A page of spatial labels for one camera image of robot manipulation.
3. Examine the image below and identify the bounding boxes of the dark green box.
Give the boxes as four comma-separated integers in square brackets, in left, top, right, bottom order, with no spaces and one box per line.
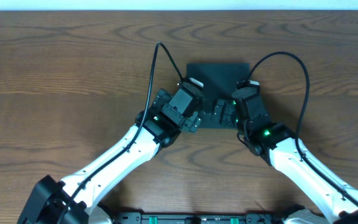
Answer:
[186,63,250,129]

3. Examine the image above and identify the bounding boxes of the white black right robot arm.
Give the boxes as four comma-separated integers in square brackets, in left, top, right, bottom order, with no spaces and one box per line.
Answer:
[224,82,358,223]

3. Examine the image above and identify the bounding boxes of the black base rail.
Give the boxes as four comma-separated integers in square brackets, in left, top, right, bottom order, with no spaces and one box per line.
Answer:
[110,212,323,224]

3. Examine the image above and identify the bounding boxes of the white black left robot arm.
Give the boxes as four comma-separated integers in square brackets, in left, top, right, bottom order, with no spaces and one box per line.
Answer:
[18,80,204,223]

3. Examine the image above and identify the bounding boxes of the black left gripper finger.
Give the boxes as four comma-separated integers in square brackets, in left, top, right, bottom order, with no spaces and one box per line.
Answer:
[151,89,173,114]
[181,113,202,133]

